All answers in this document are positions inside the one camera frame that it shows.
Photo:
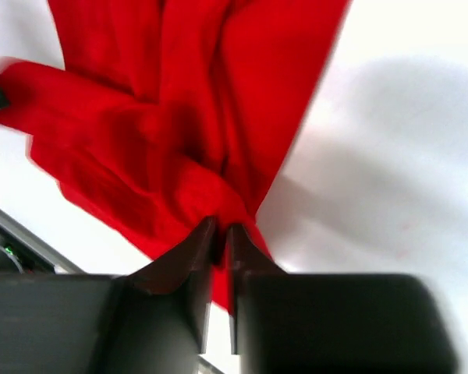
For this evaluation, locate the aluminium table rail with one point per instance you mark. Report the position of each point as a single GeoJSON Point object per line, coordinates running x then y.
{"type": "Point", "coordinates": [35, 253]}

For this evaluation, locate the red t shirt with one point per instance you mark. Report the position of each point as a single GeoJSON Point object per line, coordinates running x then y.
{"type": "Point", "coordinates": [170, 111]}

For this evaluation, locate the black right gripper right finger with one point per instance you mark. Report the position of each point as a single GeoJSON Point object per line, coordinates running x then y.
{"type": "Point", "coordinates": [331, 322]}

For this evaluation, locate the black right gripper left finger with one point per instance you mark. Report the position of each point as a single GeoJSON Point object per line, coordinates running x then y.
{"type": "Point", "coordinates": [159, 324]}

